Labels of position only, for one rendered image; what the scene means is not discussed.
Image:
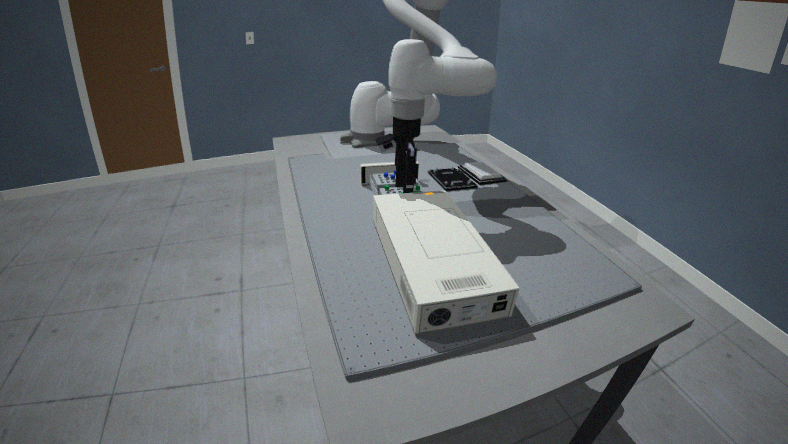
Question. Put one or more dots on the black rectangular frame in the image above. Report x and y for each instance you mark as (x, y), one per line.
(479, 180)

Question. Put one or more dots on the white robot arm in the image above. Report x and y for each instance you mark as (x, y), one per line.
(415, 76)

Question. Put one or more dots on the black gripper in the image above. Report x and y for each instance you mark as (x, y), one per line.
(405, 161)

